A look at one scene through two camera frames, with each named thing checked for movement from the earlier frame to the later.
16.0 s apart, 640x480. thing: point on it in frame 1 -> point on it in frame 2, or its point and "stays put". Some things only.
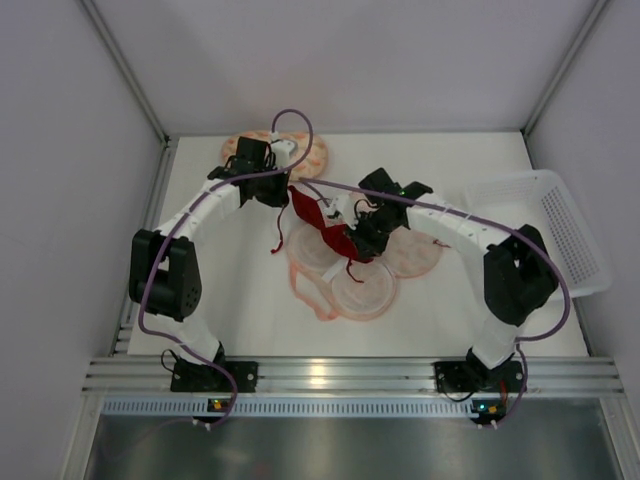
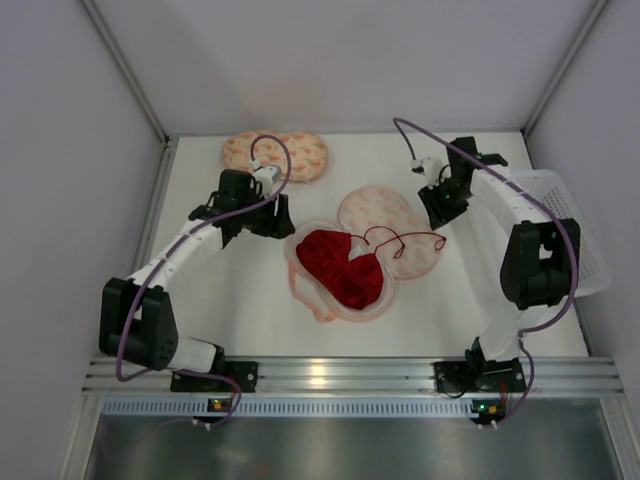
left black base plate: x=198 y=377 stays put
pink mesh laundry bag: x=313 y=166 stays put
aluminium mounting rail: x=352 y=376 stays put
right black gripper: x=367 y=239 -> x=441 y=206
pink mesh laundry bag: x=335 y=284 stays put
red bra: x=335 y=233 -> x=325 y=253
